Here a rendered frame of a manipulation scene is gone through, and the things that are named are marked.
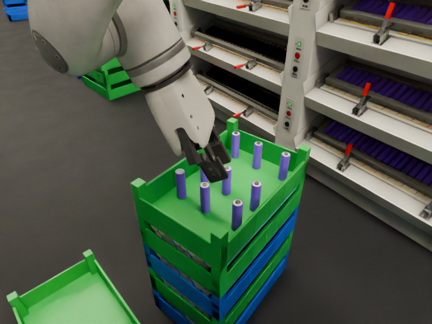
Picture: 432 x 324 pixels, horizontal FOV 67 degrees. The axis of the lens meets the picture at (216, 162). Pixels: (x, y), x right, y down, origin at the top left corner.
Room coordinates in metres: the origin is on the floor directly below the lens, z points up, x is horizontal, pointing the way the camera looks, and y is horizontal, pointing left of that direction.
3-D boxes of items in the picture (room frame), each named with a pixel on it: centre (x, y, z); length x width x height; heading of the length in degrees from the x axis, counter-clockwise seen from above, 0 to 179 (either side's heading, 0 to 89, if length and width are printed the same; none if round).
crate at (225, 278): (0.49, -0.02, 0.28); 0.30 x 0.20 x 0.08; 142
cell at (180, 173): (0.48, 0.07, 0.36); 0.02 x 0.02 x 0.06
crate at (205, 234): (0.49, -0.02, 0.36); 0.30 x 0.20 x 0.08; 142
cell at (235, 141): (0.61, -0.04, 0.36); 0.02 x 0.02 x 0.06
